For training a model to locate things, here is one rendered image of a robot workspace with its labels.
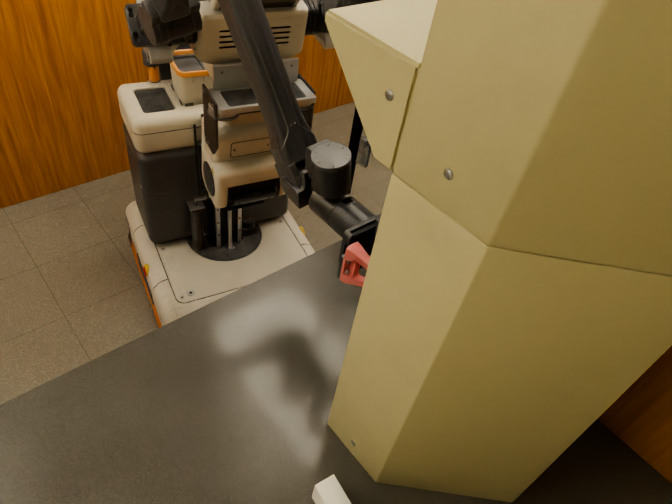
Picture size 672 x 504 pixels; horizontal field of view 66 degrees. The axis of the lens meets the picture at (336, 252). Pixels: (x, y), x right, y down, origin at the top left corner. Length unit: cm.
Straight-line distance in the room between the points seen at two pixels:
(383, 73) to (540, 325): 26
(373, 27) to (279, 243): 159
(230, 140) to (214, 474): 92
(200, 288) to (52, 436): 107
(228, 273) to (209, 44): 87
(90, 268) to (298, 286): 150
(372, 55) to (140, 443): 61
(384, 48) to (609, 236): 22
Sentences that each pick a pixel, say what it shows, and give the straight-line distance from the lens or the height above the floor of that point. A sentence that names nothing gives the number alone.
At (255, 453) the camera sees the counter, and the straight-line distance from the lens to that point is 80.
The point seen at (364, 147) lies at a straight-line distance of 89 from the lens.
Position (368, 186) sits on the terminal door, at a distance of 95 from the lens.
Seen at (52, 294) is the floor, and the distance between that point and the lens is 231.
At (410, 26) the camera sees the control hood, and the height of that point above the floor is 151.
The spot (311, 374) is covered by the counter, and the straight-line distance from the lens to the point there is 87.
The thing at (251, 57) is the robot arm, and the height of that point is 134.
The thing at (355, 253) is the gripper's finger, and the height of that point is 120.
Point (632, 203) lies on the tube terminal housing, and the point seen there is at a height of 147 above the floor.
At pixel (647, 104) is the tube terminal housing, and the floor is 154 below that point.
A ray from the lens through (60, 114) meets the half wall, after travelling 259.
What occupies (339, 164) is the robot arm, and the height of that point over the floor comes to 127.
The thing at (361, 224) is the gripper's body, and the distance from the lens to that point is 72.
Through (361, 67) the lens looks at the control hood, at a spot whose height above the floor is 148.
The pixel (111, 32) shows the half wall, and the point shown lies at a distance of 251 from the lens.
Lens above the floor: 167
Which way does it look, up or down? 44 degrees down
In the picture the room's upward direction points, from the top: 11 degrees clockwise
